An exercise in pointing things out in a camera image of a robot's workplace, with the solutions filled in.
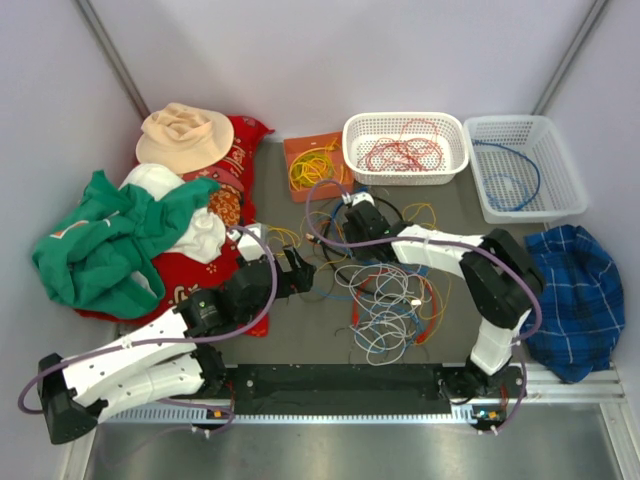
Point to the slotted cable duct rail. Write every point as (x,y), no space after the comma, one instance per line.
(171,414)

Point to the white basket with red cable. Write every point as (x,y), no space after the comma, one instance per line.
(404,148)

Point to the beige bucket hat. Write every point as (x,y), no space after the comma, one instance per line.
(184,139)

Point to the blue plaid cloth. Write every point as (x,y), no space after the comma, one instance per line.
(582,303)

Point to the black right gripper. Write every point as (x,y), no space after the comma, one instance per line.
(359,253)

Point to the green garment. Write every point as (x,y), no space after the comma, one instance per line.
(99,257)

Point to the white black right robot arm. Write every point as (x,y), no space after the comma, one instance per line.
(502,278)

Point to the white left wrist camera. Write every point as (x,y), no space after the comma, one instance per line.
(251,247)

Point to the white empty perforated basket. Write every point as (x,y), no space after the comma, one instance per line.
(522,170)

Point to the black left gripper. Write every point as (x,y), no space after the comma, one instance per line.
(300,277)

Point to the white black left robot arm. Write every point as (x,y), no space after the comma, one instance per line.
(168,357)

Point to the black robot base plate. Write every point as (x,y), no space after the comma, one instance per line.
(341,389)

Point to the red patterned cloth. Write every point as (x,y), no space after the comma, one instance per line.
(234,174)

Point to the white garment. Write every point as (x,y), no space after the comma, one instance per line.
(205,234)

